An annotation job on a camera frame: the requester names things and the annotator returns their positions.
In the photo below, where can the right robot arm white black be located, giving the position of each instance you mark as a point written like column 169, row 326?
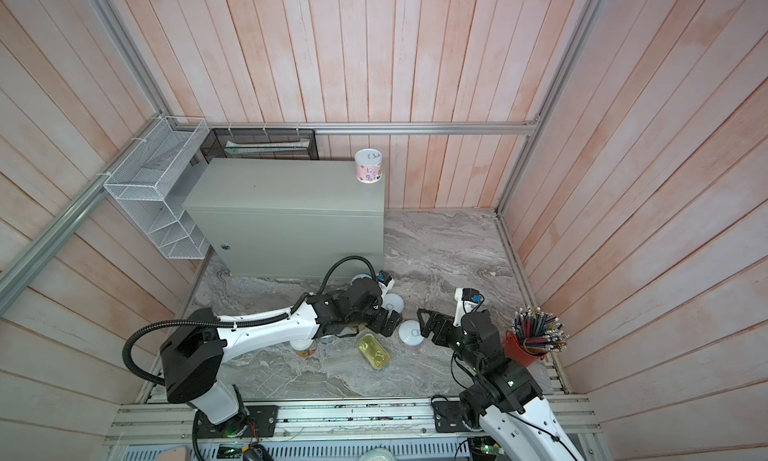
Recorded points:
column 504, row 400

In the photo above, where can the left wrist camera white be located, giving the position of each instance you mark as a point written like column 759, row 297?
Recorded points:
column 385, row 281

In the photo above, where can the red pencil holder cup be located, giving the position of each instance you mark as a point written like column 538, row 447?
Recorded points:
column 534, row 335

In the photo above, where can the gold rectangular sardine tin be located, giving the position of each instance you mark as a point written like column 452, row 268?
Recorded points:
column 373, row 351

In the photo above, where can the orange labelled can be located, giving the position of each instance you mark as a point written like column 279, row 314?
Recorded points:
column 393, row 302

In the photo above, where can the pink labelled can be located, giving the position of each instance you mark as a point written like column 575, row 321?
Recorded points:
column 409, row 334

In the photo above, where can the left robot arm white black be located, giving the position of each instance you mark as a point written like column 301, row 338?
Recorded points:
column 198, row 345

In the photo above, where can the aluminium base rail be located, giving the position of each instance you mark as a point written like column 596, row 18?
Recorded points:
column 295, row 421

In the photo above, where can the black wire mesh basket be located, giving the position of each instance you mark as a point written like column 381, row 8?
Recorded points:
column 260, row 143

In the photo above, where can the teal labelled can near cabinet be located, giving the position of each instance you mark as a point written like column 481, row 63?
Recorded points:
column 361, row 276

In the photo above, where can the white wire mesh shelf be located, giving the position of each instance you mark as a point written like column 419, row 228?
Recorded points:
column 152, row 181

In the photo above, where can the pink can front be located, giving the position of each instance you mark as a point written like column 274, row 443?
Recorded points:
column 368, row 165

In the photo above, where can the grey metal cabinet box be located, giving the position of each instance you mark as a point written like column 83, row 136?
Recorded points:
column 290, row 218

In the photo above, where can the amber jar white lid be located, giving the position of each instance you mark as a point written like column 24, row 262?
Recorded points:
column 304, row 348

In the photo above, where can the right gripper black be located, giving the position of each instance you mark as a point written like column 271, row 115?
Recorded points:
column 446, row 321

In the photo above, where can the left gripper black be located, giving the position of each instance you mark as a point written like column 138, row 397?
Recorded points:
column 392, row 323

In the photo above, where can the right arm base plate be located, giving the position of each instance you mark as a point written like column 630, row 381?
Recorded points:
column 453, row 416

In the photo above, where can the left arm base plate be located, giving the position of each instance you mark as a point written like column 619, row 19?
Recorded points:
column 257, row 421

